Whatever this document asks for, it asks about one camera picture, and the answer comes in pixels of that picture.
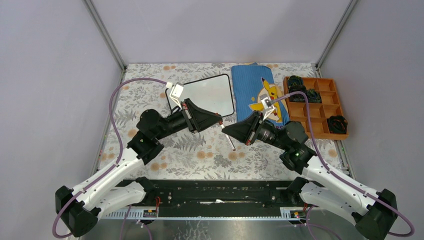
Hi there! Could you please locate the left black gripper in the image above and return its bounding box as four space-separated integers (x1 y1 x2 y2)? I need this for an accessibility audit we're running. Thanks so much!
153 97 221 141

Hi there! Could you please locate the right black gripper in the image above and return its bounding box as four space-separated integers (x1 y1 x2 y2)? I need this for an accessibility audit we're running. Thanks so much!
222 110 290 151

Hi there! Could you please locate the red-capped whiteboard marker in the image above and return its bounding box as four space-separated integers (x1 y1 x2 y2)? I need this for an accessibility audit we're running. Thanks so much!
219 121 236 152

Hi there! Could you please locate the small black-framed whiteboard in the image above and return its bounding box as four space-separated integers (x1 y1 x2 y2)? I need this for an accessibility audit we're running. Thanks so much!
179 73 235 117

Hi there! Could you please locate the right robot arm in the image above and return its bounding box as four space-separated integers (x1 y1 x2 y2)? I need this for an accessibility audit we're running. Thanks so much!
222 111 397 240

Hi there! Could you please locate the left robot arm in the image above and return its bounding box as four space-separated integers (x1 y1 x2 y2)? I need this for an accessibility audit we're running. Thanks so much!
53 98 223 238

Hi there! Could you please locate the floral patterned table mat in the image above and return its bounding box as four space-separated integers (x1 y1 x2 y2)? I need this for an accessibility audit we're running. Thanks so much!
97 63 297 180

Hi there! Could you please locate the blue Pikachu cloth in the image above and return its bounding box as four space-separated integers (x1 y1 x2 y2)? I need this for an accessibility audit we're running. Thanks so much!
231 64 290 148

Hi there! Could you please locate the rolled dark tie middle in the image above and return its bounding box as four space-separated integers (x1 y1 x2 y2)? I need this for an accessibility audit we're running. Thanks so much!
288 85 307 103

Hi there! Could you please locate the rolled dark tie top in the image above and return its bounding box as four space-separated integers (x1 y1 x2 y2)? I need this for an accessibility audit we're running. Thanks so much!
287 75 304 88

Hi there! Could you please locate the rolled dark tie small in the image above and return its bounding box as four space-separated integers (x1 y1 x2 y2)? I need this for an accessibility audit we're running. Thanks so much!
306 88 322 104

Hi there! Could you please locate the orange wooden compartment tray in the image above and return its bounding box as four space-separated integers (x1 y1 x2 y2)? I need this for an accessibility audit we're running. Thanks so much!
283 76 349 141

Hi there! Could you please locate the rolled dark tie lower right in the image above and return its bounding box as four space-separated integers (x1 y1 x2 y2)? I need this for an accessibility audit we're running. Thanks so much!
326 115 348 135

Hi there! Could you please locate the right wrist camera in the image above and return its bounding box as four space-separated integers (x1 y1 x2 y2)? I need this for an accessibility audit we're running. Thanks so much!
259 94 276 120

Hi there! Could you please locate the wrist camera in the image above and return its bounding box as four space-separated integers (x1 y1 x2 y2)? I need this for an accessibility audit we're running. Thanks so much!
259 94 276 120
165 81 184 109

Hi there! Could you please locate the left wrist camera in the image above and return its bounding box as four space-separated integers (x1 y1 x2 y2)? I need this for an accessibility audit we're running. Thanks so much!
165 81 184 109

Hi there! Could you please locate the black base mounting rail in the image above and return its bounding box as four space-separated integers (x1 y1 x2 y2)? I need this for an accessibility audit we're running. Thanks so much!
131 177 309 219

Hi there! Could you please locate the white slotted cable duct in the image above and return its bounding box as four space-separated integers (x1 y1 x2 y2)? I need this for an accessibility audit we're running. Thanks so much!
99 207 307 222

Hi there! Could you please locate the left aluminium frame post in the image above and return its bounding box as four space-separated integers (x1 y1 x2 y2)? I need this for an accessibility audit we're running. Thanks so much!
82 0 126 71

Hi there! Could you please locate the aluminium frame post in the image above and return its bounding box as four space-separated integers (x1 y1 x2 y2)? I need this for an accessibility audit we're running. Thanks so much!
315 0 360 72
82 0 126 71

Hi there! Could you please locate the right aluminium frame post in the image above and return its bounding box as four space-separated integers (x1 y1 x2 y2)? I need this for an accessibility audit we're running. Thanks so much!
315 0 360 72

